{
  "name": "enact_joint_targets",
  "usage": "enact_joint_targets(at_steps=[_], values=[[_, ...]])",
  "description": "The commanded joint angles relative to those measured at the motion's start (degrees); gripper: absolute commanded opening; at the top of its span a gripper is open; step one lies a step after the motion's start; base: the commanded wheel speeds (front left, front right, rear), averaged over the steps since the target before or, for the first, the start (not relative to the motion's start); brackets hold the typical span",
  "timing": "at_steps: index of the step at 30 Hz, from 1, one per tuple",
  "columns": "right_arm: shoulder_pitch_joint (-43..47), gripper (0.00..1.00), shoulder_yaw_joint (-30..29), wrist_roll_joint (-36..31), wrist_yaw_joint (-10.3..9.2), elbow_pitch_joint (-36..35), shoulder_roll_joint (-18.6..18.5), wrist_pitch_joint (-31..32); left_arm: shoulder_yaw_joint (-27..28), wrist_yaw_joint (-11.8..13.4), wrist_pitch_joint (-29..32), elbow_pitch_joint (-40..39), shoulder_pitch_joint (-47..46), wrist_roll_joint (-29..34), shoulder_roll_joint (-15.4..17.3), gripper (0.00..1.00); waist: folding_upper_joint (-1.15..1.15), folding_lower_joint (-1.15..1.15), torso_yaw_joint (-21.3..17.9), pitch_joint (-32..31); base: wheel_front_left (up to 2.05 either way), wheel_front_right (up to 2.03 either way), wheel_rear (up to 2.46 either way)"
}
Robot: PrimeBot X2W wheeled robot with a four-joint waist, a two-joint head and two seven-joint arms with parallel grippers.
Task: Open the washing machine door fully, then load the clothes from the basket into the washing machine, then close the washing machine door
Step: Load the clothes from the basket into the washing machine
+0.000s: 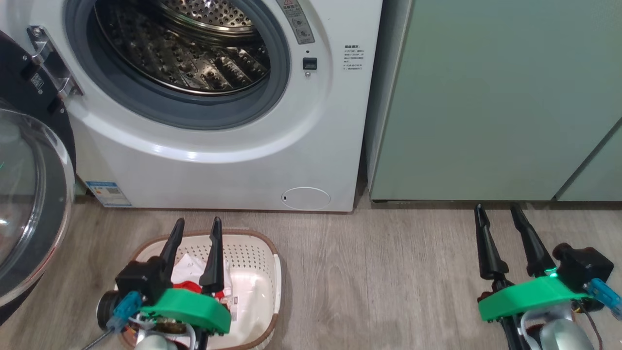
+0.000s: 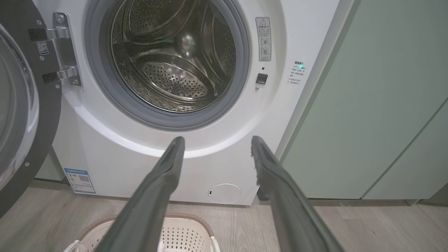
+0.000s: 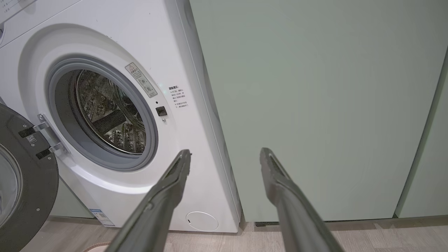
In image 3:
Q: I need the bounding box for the steel washer drum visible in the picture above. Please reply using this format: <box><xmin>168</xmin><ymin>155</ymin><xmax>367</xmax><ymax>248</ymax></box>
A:
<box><xmin>75</xmin><ymin>69</ymin><xmax>147</xmax><ymax>155</ymax></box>

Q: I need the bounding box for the grey rubber door gasket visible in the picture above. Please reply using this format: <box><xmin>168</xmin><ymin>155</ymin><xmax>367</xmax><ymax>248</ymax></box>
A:
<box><xmin>45</xmin><ymin>56</ymin><xmax>159</xmax><ymax>172</ymax></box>

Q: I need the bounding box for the white front-load washing machine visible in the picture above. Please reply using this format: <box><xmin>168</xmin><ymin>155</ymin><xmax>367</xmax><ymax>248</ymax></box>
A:
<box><xmin>0</xmin><ymin>0</ymin><xmax>243</xmax><ymax>233</ymax></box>

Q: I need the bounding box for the metal washer door hinge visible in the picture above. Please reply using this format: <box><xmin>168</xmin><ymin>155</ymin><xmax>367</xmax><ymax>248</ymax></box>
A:
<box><xmin>18</xmin><ymin>113</ymin><xmax>70</xmax><ymax>160</ymax></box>

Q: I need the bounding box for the blue energy label sticker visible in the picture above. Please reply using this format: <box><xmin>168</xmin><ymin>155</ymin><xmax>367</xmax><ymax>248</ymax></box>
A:
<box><xmin>89</xmin><ymin>209</ymin><xmax>116</xmax><ymax>227</ymax></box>

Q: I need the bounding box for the washing machine door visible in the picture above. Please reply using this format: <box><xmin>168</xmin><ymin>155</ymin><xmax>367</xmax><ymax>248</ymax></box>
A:
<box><xmin>0</xmin><ymin>104</ymin><xmax>59</xmax><ymax>252</ymax></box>

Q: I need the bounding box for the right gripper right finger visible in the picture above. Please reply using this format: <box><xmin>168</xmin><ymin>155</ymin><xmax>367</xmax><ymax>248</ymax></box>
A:
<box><xmin>260</xmin><ymin>147</ymin><xmax>345</xmax><ymax>252</ymax></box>

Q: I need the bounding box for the round white filter cover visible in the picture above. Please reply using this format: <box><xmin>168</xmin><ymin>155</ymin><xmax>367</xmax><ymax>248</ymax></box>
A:
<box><xmin>185</xmin><ymin>211</ymin><xmax>219</xmax><ymax>232</ymax></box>

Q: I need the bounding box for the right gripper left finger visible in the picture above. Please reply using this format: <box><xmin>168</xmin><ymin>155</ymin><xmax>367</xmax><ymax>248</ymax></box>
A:
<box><xmin>105</xmin><ymin>149</ymin><xmax>192</xmax><ymax>252</ymax></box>

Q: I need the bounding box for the cream laundry basket brown rim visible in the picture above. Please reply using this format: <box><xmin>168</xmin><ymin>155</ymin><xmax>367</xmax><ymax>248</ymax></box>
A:
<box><xmin>82</xmin><ymin>241</ymin><xmax>111</xmax><ymax>252</ymax></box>

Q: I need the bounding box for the narrow pale green cabinet front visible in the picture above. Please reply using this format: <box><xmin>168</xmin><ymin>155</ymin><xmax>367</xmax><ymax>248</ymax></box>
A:
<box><xmin>395</xmin><ymin>52</ymin><xmax>448</xmax><ymax>219</ymax></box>

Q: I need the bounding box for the grey warning sticker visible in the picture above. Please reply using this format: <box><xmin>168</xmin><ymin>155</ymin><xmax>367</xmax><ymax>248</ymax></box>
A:
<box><xmin>125</xmin><ymin>62</ymin><xmax>158</xmax><ymax>98</ymax></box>

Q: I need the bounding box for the printed instruction text label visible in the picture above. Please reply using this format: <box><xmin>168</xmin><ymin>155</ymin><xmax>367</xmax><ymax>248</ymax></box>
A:
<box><xmin>168</xmin><ymin>85</ymin><xmax>189</xmax><ymax>109</ymax></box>

